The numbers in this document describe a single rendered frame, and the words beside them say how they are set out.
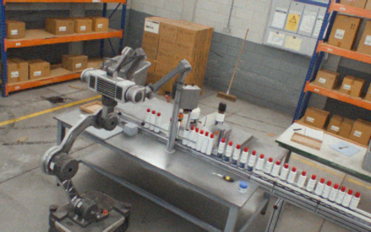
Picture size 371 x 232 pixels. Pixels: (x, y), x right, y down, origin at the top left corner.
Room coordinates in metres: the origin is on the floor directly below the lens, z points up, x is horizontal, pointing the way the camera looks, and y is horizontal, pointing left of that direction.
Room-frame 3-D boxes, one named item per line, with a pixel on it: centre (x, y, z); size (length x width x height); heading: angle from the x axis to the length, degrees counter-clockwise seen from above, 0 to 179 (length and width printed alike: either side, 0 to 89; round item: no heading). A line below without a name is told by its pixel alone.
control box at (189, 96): (3.05, 0.01, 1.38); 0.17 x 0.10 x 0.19; 118
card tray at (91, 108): (3.63, 0.95, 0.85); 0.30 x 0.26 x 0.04; 63
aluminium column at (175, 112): (3.02, 0.09, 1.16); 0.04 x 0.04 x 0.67; 63
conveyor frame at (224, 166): (3.17, 0.06, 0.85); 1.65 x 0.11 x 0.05; 63
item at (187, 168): (3.40, 0.09, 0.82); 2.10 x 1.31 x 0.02; 63
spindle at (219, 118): (3.62, -0.37, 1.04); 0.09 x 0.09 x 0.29
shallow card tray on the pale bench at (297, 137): (3.86, -1.43, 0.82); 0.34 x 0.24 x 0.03; 67
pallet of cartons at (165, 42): (7.12, 0.42, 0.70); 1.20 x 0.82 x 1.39; 67
